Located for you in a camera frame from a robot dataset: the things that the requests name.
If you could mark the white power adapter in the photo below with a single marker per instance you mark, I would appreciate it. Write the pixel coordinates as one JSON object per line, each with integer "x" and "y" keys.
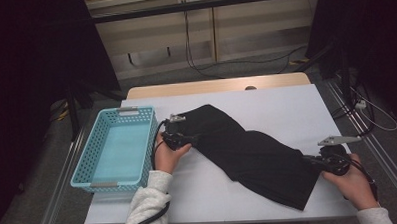
{"x": 361, "y": 104}

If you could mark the light blue plastic basket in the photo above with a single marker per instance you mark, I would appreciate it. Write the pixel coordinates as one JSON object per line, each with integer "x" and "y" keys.
{"x": 121, "y": 151}

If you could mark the black metal crossbar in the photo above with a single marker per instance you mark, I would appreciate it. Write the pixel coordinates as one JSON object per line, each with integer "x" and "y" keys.
{"x": 196, "y": 5}

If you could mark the small yellow object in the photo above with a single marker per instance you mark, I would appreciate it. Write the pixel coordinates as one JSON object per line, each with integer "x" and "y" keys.
{"x": 299, "y": 60}

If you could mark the black pants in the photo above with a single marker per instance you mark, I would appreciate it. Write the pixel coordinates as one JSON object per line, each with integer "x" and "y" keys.
{"x": 254, "y": 156}

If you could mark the metal floor rail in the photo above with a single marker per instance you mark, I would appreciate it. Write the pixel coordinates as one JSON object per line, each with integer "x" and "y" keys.
{"x": 381, "y": 152}
{"x": 60, "y": 187}

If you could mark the person's left hand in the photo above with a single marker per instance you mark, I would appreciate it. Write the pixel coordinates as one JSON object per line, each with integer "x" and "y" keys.
{"x": 164, "y": 159}

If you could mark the white table cover sheet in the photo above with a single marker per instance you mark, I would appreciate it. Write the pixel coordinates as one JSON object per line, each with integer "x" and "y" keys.
{"x": 269, "y": 109}

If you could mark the black curtain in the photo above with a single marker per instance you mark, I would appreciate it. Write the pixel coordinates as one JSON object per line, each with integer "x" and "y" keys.
{"x": 377, "y": 25}
{"x": 24, "y": 64}

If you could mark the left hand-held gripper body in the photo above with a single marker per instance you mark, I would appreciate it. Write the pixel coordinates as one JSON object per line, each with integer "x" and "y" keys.
{"x": 174, "y": 139}

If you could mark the black stand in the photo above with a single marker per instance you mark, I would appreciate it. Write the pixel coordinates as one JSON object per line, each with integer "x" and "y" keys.
{"x": 74, "y": 116}
{"x": 344, "y": 77}

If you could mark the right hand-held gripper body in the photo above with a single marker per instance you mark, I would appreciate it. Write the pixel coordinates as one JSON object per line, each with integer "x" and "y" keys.
{"x": 336, "y": 162}

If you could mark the person's right hand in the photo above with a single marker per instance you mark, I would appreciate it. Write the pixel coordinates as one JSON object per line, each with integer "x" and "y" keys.
{"x": 354, "y": 186}

